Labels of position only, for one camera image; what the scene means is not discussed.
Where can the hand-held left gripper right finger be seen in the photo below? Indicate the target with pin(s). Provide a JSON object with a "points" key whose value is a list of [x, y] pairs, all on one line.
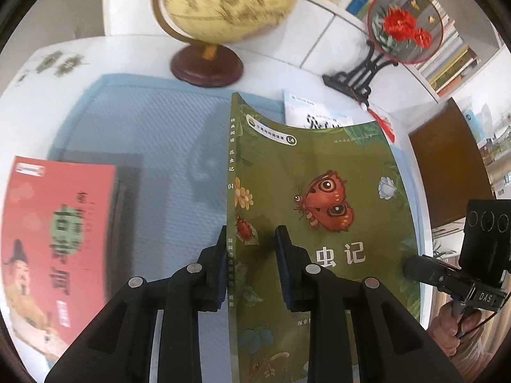
{"points": [[284, 275]]}

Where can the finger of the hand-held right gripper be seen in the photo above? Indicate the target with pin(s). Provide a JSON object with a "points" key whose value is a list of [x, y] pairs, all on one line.
{"points": [[431, 273]]}

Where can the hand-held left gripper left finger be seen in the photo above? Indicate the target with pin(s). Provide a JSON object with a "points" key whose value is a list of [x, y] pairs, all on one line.
{"points": [[219, 271]]}

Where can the olive green butterfly book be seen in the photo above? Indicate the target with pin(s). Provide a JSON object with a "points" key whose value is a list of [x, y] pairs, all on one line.
{"points": [[339, 167]]}

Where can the white book with rabbits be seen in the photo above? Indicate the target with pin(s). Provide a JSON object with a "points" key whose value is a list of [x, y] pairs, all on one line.
{"points": [[311, 107]]}

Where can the coral red cartoon poet book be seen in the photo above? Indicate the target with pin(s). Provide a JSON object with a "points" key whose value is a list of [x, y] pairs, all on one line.
{"points": [[60, 207]]}

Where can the row of pale shelved books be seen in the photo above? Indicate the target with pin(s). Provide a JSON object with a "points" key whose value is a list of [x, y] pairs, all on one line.
{"points": [[451, 60]]}

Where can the person's right hand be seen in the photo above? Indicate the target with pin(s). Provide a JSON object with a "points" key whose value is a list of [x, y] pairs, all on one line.
{"points": [[445, 327]]}

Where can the light blue tissue box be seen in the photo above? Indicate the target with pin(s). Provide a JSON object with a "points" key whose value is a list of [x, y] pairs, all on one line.
{"points": [[477, 119]]}

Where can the light blue textured mat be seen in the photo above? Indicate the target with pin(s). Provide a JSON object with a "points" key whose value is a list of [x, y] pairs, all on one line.
{"points": [[167, 127]]}

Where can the red tassel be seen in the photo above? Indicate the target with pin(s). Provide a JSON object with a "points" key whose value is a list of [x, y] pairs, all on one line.
{"points": [[385, 125]]}

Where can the round embroidered red flower fan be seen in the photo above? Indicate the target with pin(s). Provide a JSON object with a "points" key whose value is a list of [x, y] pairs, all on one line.
{"points": [[399, 28]]}

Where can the white bookshelf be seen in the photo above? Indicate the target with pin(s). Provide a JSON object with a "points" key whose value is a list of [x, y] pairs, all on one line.
{"points": [[327, 40]]}

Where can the beige globe on wooden base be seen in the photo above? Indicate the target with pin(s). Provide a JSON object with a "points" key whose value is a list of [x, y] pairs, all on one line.
{"points": [[223, 8]]}

